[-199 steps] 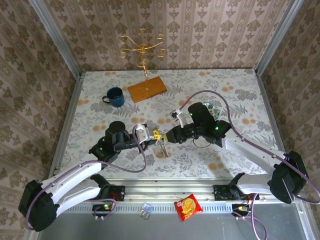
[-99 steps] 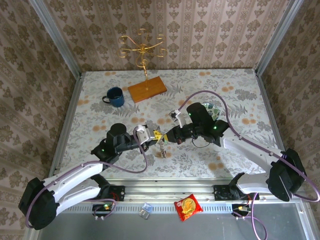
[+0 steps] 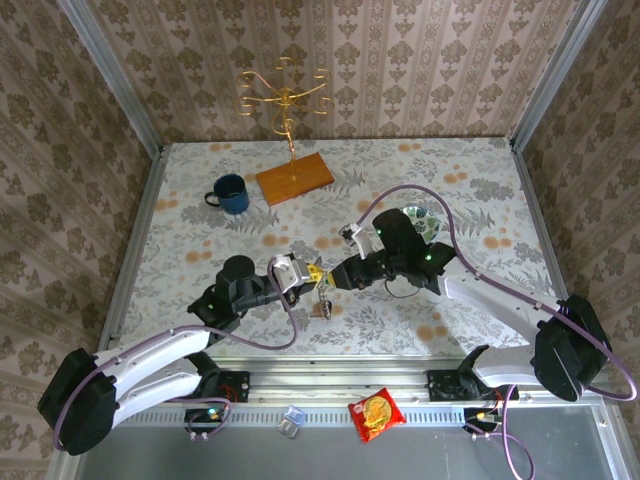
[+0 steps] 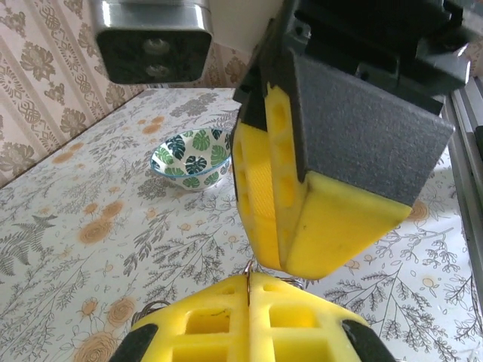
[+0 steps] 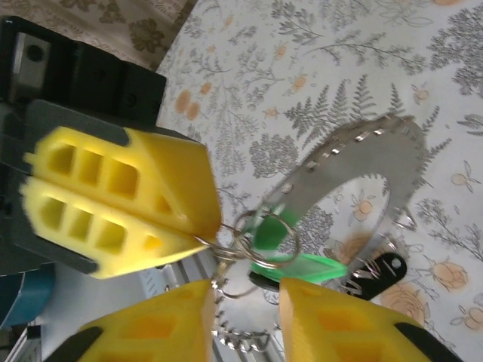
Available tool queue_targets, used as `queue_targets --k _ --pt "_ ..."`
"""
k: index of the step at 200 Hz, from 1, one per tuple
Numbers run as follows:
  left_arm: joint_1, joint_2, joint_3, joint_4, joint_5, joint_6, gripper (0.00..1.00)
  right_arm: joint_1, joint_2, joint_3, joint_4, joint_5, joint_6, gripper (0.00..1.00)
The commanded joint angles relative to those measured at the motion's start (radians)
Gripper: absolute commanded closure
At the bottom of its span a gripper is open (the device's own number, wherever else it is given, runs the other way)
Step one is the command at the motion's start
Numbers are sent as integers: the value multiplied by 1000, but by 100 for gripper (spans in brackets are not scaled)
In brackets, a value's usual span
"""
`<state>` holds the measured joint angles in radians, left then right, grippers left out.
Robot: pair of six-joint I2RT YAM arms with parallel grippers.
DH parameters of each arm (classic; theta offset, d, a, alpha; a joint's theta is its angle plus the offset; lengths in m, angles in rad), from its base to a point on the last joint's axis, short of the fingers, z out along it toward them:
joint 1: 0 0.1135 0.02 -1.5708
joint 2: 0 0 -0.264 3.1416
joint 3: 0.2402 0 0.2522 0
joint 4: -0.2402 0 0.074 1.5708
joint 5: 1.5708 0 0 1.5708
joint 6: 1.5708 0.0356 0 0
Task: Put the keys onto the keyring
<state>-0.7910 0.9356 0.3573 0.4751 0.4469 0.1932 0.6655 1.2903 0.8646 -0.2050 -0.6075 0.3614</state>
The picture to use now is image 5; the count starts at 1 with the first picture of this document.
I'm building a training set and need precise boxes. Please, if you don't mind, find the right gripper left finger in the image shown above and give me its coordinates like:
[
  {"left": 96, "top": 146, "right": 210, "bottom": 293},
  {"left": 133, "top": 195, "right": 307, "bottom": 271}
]
[{"left": 48, "top": 278, "right": 216, "bottom": 362}]

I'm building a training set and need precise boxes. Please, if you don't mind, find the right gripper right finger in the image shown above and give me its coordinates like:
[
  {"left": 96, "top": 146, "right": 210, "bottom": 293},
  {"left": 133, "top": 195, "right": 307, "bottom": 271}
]
[{"left": 278, "top": 278, "right": 460, "bottom": 362}]

